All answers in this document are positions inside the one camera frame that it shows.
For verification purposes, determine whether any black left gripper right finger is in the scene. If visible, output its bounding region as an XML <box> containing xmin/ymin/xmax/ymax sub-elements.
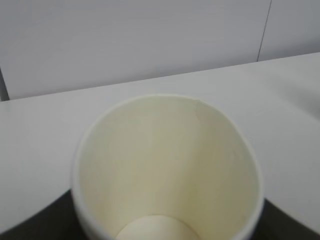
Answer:
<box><xmin>257</xmin><ymin>199</ymin><xmax>320</xmax><ymax>240</ymax></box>

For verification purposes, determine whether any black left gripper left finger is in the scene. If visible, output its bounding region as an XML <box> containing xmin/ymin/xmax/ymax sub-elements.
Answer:
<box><xmin>0</xmin><ymin>190</ymin><xmax>84</xmax><ymax>240</ymax></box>

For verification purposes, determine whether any white paper cup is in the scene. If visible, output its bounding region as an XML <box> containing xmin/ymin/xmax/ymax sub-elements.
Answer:
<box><xmin>71</xmin><ymin>94</ymin><xmax>264</xmax><ymax>240</ymax></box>

